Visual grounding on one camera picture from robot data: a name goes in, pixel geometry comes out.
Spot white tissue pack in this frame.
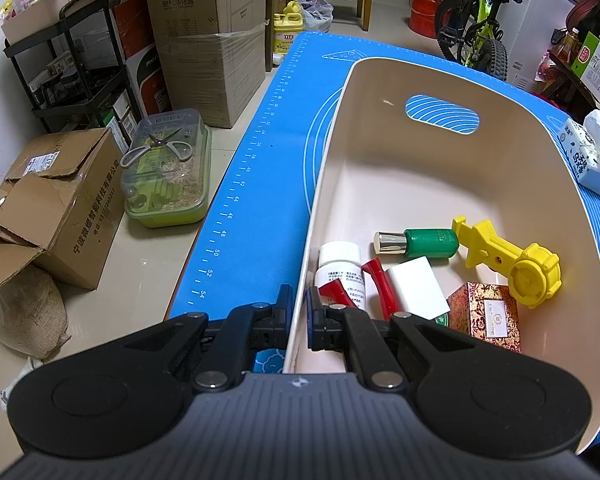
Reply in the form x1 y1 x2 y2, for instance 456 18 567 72
557 109 600 198

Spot plastic wrapped cardboard box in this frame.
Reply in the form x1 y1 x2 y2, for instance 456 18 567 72
155 22 268 128

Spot red patterned gift box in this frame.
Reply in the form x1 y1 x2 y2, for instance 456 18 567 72
447 281 522 354

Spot dark wooden side table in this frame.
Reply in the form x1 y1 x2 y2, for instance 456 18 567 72
535 50 600 126

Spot orange appliance box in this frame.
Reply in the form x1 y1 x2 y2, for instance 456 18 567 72
112 0 156 61

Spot orange drink bottle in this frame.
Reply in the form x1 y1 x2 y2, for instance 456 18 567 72
560 27 581 61

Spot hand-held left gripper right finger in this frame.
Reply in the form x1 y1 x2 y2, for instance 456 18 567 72
304 286 483 393

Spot green cage with clear lid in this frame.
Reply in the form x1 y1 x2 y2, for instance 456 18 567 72
120 108 213 228

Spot open brown cardboard box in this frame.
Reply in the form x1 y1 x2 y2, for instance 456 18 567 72
0 127 126 301

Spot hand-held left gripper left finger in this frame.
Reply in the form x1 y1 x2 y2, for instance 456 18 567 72
122 284 295 395

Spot blue silicone mat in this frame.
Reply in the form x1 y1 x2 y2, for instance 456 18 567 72
164 30 600 443

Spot green and white carton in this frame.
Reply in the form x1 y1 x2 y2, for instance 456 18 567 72
570 32 600 103

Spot red handled tool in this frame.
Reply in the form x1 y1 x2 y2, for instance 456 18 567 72
320 258 397 322

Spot white chest freezer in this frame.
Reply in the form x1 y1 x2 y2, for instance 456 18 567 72
495 0 583 93

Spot green bottle with gold cap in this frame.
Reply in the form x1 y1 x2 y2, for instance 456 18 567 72
372 227 460 261

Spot red bucket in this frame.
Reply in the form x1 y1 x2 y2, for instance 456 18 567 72
409 0 451 38

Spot grey handled scissors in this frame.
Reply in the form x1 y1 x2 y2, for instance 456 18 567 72
120 127 193 170

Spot plain white box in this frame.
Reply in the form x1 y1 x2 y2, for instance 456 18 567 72
384 255 452 330

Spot large yellow detergent jug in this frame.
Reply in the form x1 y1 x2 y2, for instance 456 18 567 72
272 15 301 58

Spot yellow plastic tool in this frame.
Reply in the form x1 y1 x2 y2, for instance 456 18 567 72
451 215 562 310

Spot clear plastic bag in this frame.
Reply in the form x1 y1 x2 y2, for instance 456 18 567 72
300 0 335 33

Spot cardboard box with cut handle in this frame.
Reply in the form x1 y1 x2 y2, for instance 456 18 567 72
0 0 103 46

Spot green and black bicycle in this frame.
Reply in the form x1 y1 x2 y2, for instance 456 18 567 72
435 0 523 82

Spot cream plastic basket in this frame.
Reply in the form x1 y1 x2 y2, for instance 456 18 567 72
282 57 600 453

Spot white and red appliance box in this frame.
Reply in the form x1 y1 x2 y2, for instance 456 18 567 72
125 42 173 118

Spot white medicine bottle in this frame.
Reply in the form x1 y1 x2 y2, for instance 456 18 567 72
314 241 368 311

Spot beige sack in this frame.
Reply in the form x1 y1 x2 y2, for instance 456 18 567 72
0 262 72 361

